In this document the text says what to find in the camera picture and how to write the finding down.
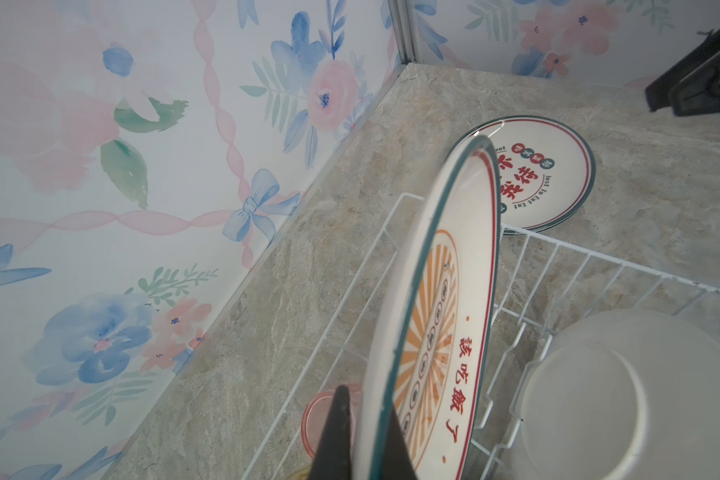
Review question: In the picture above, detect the pink translucent cup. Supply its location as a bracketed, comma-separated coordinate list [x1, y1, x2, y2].
[300, 383, 362, 459]

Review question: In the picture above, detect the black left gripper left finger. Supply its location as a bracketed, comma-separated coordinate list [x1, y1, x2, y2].
[308, 385, 352, 480]

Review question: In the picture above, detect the orange sunburst printed plate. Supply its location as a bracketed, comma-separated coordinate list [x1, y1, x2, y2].
[352, 135, 500, 479]

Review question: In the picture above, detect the aluminium corner post right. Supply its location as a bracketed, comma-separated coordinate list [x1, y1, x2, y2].
[388, 0, 419, 65]

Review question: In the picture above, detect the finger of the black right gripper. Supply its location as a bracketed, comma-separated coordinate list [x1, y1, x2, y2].
[645, 28, 720, 117]

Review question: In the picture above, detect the white wire dish rack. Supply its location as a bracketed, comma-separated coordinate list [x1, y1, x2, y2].
[241, 193, 720, 479]

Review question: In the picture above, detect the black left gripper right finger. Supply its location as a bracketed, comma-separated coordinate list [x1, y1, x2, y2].
[376, 407, 417, 480]

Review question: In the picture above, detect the red ring printed plate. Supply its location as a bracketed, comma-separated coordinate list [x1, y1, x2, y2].
[449, 115, 596, 231]

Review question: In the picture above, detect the white plate upper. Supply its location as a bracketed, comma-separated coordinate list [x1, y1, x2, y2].
[510, 309, 720, 479]

